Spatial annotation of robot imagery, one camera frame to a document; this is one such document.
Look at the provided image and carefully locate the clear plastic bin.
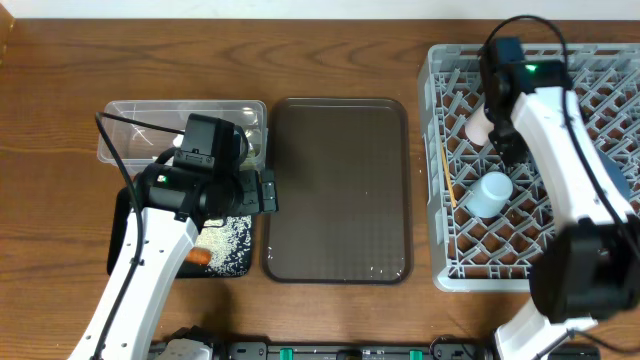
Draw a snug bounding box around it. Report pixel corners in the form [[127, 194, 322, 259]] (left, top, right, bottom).
[[101, 100, 268, 175]]

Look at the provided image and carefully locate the wooden chopstick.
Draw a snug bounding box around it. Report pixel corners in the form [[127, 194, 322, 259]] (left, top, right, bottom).
[[440, 143, 457, 209]]

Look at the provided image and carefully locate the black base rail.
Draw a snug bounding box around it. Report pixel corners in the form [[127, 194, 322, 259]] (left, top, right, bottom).
[[149, 340, 601, 360]]

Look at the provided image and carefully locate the white rice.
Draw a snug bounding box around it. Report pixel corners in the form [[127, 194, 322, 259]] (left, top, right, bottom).
[[195, 216, 253, 278]]

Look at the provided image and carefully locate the grey dishwasher rack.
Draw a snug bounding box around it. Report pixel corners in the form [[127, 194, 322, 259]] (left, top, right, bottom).
[[418, 43, 639, 292]]

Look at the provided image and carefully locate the black plastic tray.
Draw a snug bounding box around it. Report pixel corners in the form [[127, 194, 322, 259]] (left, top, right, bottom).
[[106, 185, 254, 280]]

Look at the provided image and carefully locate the pink cup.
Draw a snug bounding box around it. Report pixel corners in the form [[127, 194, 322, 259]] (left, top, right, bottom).
[[465, 104, 494, 146]]

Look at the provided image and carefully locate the orange carrot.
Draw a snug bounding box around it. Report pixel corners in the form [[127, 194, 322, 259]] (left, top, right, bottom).
[[185, 248, 212, 266]]

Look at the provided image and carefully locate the light blue cup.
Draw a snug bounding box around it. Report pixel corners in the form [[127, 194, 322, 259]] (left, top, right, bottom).
[[465, 172, 513, 218]]

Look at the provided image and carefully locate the brown serving tray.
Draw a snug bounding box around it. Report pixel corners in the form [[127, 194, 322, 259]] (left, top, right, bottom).
[[261, 98, 413, 285]]

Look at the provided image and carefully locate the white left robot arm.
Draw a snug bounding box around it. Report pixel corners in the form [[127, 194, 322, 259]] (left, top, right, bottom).
[[71, 163, 277, 359]]

